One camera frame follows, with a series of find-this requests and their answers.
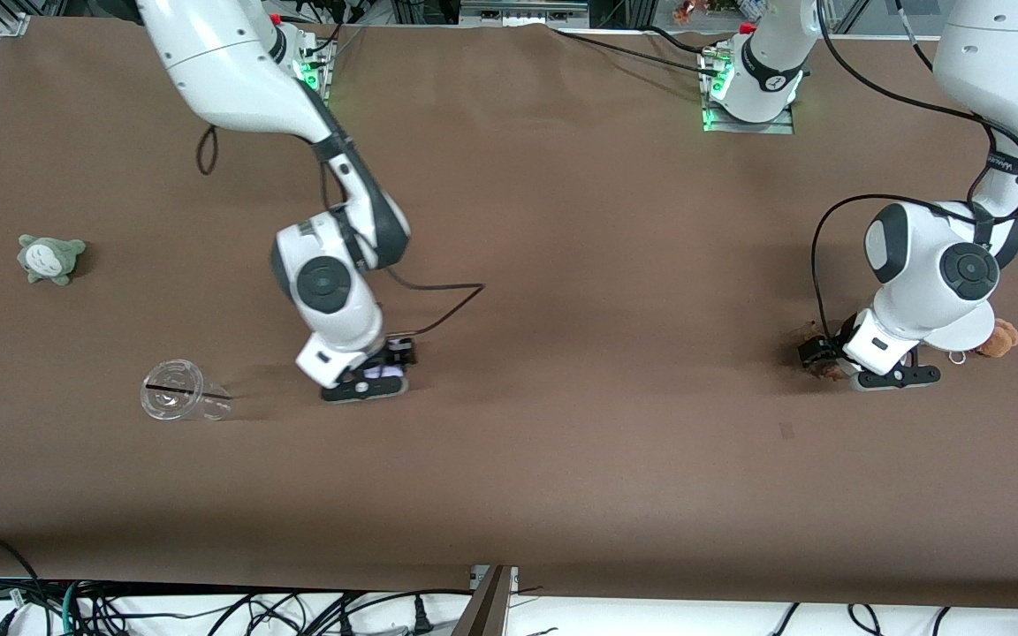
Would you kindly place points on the colourful background toys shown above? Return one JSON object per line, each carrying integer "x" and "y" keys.
{"x": 712, "y": 9}

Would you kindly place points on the small brown lion statue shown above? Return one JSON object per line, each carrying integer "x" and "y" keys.
{"x": 827, "y": 371}

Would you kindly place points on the black power plug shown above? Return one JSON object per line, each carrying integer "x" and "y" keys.
{"x": 422, "y": 616}

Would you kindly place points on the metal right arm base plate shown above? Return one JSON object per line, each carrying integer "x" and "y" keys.
{"x": 322, "y": 66}

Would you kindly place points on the lilac smartphone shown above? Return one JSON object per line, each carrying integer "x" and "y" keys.
{"x": 383, "y": 372}

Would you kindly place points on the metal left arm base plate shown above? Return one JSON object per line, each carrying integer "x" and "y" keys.
{"x": 770, "y": 126}

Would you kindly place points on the clear plastic cup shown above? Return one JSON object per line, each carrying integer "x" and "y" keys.
{"x": 175, "y": 393}

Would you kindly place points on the aluminium frame profile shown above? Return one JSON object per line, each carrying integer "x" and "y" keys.
{"x": 18, "y": 19}

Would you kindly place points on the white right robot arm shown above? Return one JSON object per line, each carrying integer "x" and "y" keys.
{"x": 235, "y": 71}

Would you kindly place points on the metal bracket post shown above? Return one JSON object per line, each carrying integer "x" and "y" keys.
{"x": 487, "y": 605}

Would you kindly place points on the thin black straw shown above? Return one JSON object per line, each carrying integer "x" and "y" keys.
{"x": 175, "y": 387}

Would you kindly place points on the grey metal rail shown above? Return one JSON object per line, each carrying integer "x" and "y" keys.
{"x": 522, "y": 11}

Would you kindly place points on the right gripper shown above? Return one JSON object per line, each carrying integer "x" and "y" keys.
{"x": 402, "y": 352}

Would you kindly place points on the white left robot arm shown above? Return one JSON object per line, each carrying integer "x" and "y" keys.
{"x": 924, "y": 256}

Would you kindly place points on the grey green plush toy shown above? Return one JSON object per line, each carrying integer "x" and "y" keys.
{"x": 51, "y": 258}

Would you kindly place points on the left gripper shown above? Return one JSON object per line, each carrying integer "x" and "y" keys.
{"x": 816, "y": 352}

